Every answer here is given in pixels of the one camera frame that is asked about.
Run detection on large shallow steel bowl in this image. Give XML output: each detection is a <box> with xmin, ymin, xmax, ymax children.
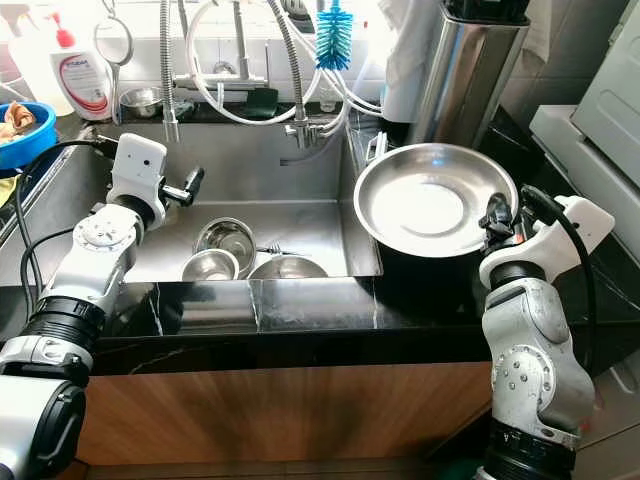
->
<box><xmin>353</xmin><ymin>143</ymin><xmax>519</xmax><ymax>259</ymax></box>

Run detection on medium steel bowl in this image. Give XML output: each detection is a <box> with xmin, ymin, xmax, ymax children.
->
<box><xmin>193</xmin><ymin>217</ymin><xmax>256</xmax><ymax>276</ymax></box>

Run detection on stainless steel sink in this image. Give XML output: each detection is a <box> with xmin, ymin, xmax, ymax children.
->
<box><xmin>15</xmin><ymin>122</ymin><xmax>383</xmax><ymax>284</ymax></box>

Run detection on tiny steel bowl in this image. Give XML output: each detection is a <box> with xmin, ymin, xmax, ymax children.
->
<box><xmin>120</xmin><ymin>87</ymin><xmax>164</xmax><ymax>119</ymax></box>

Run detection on steel spring pull-down faucet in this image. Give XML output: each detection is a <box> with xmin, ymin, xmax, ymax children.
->
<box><xmin>158</xmin><ymin>0</ymin><xmax>336</xmax><ymax>149</ymax></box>

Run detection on dark green sponge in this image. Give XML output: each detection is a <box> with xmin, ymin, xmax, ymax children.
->
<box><xmin>245</xmin><ymin>87</ymin><xmax>281</xmax><ymax>119</ymax></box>

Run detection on blue plastic basin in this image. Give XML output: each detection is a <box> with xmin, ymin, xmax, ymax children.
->
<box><xmin>0</xmin><ymin>100</ymin><xmax>58</xmax><ymax>171</ymax></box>

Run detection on small white clip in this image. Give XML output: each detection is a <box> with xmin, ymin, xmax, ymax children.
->
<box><xmin>370</xmin><ymin>130</ymin><xmax>389</xmax><ymax>164</ymax></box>

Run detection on shallow steel dish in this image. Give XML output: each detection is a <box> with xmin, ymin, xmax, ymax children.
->
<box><xmin>247</xmin><ymin>255</ymin><xmax>329</xmax><ymax>281</ymax></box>

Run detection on brown food scraps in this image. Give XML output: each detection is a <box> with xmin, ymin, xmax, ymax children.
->
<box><xmin>3</xmin><ymin>100</ymin><xmax>41</xmax><ymax>141</ymax></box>

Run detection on tall steel knife holder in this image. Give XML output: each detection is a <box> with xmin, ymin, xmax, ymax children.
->
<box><xmin>408</xmin><ymin>0</ymin><xmax>531</xmax><ymax>151</ymax></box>

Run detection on white soap bottle red pump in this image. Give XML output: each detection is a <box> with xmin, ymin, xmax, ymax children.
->
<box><xmin>48</xmin><ymin>12</ymin><xmax>116</xmax><ymax>123</ymax></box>

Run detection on straight steel water tap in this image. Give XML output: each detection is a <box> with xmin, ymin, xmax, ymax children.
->
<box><xmin>195</xmin><ymin>0</ymin><xmax>271</xmax><ymax>93</ymax></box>

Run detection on white appliance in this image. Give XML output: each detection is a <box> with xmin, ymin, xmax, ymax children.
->
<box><xmin>530</xmin><ymin>0</ymin><xmax>640</xmax><ymax>266</ymax></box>

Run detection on round steel mesh strainer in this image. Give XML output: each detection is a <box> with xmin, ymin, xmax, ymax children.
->
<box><xmin>92</xmin><ymin>0</ymin><xmax>136</xmax><ymax>126</ymax></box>

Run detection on white detergent pouch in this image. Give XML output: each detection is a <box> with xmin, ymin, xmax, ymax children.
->
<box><xmin>380</xmin><ymin>0</ymin><xmax>446</xmax><ymax>123</ymax></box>

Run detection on blue bottle brush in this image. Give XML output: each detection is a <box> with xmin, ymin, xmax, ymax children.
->
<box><xmin>315</xmin><ymin>0</ymin><xmax>354</xmax><ymax>71</ymax></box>

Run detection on white trigger spray bottle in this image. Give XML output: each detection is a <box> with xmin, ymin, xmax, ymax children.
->
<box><xmin>0</xmin><ymin>3</ymin><xmax>61</xmax><ymax>101</ymax></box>

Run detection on wooden cabinet door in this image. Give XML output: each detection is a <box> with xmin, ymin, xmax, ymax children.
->
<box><xmin>75</xmin><ymin>360</ymin><xmax>496</xmax><ymax>480</ymax></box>

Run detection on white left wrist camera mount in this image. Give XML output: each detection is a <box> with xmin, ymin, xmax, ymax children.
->
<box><xmin>112</xmin><ymin>132</ymin><xmax>169</xmax><ymax>216</ymax></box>

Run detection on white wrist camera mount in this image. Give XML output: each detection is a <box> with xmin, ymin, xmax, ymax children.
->
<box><xmin>112</xmin><ymin>132</ymin><xmax>169</xmax><ymax>216</ymax></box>
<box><xmin>480</xmin><ymin>197</ymin><xmax>616</xmax><ymax>291</ymax></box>

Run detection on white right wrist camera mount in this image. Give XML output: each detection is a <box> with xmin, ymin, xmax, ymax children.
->
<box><xmin>480</xmin><ymin>197</ymin><xmax>616</xmax><ymax>291</ymax></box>

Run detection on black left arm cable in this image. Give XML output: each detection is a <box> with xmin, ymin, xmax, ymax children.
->
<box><xmin>18</xmin><ymin>138</ymin><xmax>123</xmax><ymax>331</ymax></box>

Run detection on white flexible hose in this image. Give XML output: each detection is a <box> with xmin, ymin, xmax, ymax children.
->
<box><xmin>183</xmin><ymin>0</ymin><xmax>386</xmax><ymax>126</ymax></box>

